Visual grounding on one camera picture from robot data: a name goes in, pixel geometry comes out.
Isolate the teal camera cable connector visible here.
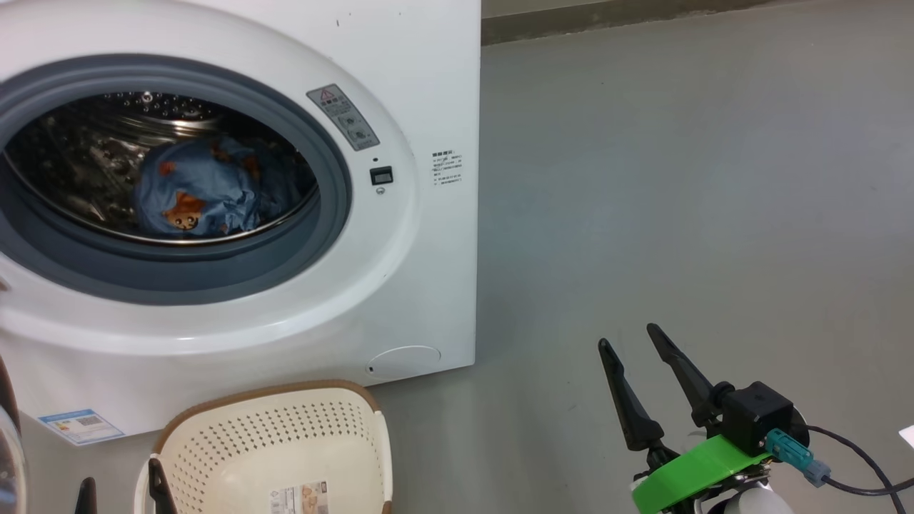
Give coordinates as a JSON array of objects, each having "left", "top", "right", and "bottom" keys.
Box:
[{"left": 764, "top": 428, "right": 831, "bottom": 488}]

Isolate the cream perforated laundry basket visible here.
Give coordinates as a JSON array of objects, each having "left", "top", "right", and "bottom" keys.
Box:
[{"left": 134, "top": 380, "right": 393, "bottom": 514}]

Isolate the round black glass washer door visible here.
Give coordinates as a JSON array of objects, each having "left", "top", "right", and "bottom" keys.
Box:
[{"left": 0, "top": 357, "right": 29, "bottom": 514}]

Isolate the paper basket label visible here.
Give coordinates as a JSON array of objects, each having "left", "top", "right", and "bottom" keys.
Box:
[{"left": 270, "top": 482, "right": 329, "bottom": 514}]

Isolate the printed text label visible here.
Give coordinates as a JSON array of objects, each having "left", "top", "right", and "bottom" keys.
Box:
[{"left": 431, "top": 150, "right": 463, "bottom": 186}]

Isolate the white front-load washing machine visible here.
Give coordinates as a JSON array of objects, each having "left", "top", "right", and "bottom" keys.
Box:
[{"left": 0, "top": 0, "right": 481, "bottom": 438}]

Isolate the round white filter cover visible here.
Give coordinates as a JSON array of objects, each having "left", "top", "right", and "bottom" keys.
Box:
[{"left": 368, "top": 346, "right": 441, "bottom": 380}]

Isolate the grey warning sticker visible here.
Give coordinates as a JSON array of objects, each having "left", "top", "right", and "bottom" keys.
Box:
[{"left": 307, "top": 84, "right": 380, "bottom": 151}]

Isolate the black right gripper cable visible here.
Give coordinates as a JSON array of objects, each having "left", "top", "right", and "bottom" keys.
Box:
[{"left": 807, "top": 425, "right": 908, "bottom": 514}]

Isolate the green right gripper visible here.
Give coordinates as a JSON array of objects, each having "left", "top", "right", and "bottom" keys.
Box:
[{"left": 598, "top": 323, "right": 775, "bottom": 514}]

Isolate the blue cartoon-print garment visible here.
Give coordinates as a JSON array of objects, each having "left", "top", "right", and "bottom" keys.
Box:
[{"left": 134, "top": 137, "right": 301, "bottom": 236}]

